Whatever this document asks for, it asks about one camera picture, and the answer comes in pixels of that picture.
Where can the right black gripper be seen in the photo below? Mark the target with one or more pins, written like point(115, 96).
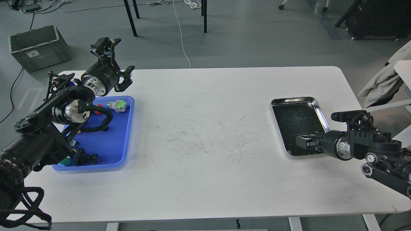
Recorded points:
point(333, 144)

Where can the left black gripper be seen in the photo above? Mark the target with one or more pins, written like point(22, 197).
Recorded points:
point(100, 78)

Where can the black industrial part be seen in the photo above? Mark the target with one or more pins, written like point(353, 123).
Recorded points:
point(82, 158)

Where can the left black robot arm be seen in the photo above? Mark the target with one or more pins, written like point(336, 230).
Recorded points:
point(45, 136)

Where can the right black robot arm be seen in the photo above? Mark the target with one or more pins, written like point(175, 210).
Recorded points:
point(387, 162)

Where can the green grey connector part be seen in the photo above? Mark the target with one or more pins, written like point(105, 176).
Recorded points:
point(119, 106)

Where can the silver metal tray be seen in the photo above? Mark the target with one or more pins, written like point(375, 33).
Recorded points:
point(299, 116)

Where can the black table leg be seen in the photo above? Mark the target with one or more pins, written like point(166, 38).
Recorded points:
point(130, 17)
point(204, 13)

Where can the grey plastic crate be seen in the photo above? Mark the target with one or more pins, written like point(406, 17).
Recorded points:
point(39, 48)

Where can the blue plastic tray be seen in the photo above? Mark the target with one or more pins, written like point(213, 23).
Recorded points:
point(111, 146)

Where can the black table leg right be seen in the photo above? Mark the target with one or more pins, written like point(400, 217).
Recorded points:
point(204, 13)

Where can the black equipment case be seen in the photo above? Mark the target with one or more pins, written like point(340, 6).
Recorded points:
point(377, 19)

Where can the green push button switch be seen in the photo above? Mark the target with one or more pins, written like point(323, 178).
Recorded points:
point(68, 160)

